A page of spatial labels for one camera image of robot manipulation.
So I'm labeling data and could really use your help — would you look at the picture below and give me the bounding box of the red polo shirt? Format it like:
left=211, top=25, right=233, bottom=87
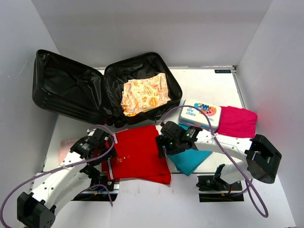
left=101, top=125, right=171, bottom=185

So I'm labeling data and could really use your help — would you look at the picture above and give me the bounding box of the teal shirt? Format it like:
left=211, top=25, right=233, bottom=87
left=159, top=123, right=214, bottom=177

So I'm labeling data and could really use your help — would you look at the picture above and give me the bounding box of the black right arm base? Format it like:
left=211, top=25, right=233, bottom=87
left=196, top=175, right=244, bottom=203

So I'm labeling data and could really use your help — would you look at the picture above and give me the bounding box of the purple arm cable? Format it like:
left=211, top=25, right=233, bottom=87
left=161, top=105, right=269, bottom=219
left=0, top=125, right=117, bottom=228

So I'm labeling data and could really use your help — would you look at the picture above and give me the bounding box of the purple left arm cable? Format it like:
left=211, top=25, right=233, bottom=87
left=0, top=125, right=117, bottom=228

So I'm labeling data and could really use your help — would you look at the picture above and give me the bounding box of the black hard-shell suitcase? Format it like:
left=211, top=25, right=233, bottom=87
left=32, top=49, right=182, bottom=128

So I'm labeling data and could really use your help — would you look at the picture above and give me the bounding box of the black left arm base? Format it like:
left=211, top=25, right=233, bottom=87
left=72, top=172, right=120, bottom=202

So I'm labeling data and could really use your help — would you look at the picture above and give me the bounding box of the orange patterned white pouch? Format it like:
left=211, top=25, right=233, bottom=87
left=121, top=73, right=171, bottom=116

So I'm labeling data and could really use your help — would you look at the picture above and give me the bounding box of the magenta garment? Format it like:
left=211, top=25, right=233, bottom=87
left=216, top=106, right=257, bottom=138

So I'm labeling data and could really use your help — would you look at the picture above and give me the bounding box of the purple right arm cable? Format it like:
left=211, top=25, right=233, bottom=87
left=161, top=105, right=269, bottom=219

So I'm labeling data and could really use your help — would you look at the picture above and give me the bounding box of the pink folded towel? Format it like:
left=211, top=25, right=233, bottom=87
left=57, top=139, right=78, bottom=164

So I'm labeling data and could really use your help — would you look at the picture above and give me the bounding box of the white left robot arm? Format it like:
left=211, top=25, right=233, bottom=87
left=17, top=128, right=117, bottom=228

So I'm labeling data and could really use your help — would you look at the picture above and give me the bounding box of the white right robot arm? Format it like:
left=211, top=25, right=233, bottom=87
left=155, top=121, right=282, bottom=190

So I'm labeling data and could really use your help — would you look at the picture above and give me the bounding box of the first aid tin box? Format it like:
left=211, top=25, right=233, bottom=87
left=179, top=98, right=222, bottom=131

